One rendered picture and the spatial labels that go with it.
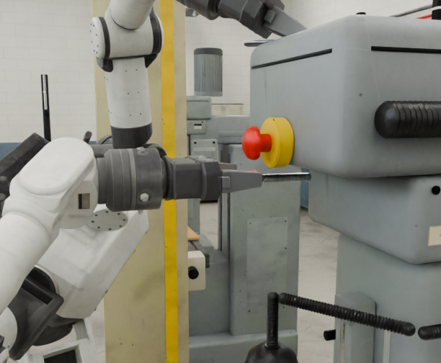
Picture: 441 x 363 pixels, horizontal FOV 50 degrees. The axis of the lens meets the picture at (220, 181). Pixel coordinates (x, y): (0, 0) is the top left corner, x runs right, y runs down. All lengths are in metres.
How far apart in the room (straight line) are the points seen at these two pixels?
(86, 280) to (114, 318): 1.60
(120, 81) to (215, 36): 9.10
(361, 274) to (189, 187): 0.26
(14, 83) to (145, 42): 8.62
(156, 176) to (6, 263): 0.22
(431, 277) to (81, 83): 9.12
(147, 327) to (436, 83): 2.15
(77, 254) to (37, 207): 0.29
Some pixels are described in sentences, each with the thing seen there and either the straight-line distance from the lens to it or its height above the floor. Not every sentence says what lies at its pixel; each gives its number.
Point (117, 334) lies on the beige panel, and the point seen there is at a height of 0.71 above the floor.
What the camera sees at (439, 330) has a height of 1.58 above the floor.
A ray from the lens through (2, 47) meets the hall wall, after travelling 9.64.
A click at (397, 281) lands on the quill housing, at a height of 1.59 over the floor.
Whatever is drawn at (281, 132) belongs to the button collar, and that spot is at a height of 1.77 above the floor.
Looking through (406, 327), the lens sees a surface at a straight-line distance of 0.53.
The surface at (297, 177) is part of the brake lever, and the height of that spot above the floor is 1.70.
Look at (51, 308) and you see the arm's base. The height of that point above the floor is 1.49.
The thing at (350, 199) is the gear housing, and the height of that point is 1.69.
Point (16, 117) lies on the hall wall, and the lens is 9.56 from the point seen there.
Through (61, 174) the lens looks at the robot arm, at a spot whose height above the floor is 1.72.
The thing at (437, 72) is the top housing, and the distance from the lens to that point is 0.53.
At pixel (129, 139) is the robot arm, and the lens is 1.04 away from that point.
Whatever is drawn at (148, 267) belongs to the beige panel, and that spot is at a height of 1.04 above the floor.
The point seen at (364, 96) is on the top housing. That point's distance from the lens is 0.48.
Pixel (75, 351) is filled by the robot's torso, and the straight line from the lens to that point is 1.27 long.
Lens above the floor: 1.80
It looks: 9 degrees down
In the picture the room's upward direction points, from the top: straight up
